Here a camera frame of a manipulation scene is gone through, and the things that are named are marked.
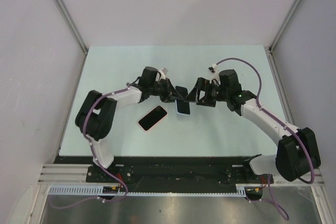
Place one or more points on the right aluminium frame post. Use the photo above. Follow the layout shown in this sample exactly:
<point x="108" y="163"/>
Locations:
<point x="283" y="27"/>

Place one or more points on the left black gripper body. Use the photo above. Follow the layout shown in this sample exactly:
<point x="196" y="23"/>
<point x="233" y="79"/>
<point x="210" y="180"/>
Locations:
<point x="162" y="89"/>

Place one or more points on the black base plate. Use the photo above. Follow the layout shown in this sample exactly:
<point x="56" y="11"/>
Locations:
<point x="169" y="172"/>

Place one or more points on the aluminium frame post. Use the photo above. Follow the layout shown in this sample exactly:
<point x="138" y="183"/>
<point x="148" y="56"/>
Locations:
<point x="71" y="25"/>
<point x="283" y="27"/>

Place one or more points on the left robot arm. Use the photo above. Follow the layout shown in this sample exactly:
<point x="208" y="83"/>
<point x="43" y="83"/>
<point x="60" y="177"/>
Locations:
<point x="96" y="114"/>

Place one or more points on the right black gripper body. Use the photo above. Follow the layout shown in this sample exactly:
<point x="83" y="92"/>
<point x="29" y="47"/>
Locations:
<point x="211" y="92"/>

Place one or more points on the grey slotted cable duct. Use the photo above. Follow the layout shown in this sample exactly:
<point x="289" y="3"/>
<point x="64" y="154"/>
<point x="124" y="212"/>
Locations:
<point x="235" y="190"/>

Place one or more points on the left aluminium frame post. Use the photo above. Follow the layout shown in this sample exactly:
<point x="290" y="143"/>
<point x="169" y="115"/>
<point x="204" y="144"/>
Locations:
<point x="71" y="25"/>

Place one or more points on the aluminium cross rail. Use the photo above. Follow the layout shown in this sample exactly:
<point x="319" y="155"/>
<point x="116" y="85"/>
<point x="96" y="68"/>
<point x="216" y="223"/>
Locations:
<point x="73" y="174"/>

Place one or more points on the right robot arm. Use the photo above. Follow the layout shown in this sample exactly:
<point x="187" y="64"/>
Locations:
<point x="297" y="152"/>

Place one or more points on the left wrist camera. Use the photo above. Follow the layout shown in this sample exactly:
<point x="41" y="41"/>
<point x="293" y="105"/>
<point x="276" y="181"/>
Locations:
<point x="162" y="73"/>

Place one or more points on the green phone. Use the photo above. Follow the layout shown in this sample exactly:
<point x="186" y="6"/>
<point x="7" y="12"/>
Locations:
<point x="183" y="102"/>

